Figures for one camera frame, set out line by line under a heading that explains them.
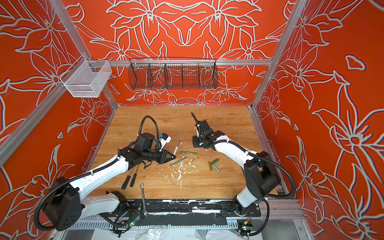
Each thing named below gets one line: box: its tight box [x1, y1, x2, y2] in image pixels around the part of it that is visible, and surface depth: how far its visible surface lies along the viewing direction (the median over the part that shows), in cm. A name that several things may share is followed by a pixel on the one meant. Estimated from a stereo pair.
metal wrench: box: [139, 183, 148, 217], surface depth 77 cm
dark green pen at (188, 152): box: [179, 151, 199, 155], surface depth 95 cm
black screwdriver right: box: [130, 164, 140, 188], surface depth 83 cm
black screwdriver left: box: [121, 167, 134, 190], surface depth 83 cm
